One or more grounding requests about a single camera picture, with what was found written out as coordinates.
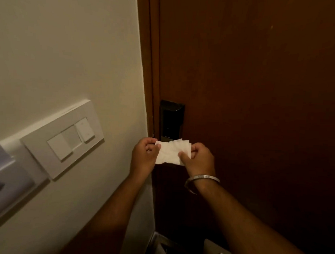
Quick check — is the person's left hand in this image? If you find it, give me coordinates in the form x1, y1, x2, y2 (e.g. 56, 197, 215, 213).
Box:
129, 137, 162, 179

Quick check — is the person's right hand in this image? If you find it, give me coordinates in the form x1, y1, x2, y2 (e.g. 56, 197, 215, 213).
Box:
177, 142, 217, 179

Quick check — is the brown wooden door frame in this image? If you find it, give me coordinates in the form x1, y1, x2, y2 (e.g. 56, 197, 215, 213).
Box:
132, 0, 165, 139

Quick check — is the black electronic door lock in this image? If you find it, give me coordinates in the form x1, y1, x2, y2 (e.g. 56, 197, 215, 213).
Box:
159, 100, 185, 143

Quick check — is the white tissue paper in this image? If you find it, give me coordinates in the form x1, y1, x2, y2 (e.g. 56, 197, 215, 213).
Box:
154, 138, 192, 167

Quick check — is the white key card holder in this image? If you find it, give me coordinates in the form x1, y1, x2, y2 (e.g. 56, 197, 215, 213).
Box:
0, 136, 50, 230

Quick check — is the silver metal bracelet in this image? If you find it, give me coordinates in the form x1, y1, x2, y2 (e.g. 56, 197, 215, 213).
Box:
184, 174, 221, 196

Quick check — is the person's left forearm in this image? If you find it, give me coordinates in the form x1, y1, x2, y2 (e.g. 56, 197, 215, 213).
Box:
59, 171, 153, 254

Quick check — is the white wall switch plate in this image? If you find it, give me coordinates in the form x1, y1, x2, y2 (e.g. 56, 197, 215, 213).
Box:
19, 97, 106, 182

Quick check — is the white bin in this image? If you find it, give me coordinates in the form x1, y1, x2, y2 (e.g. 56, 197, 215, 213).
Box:
147, 231, 237, 254

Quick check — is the brown wooden door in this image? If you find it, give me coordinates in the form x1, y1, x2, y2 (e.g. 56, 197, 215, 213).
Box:
149, 0, 335, 254

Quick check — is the person's right forearm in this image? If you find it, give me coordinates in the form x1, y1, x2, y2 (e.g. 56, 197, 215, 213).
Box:
187, 178, 321, 254

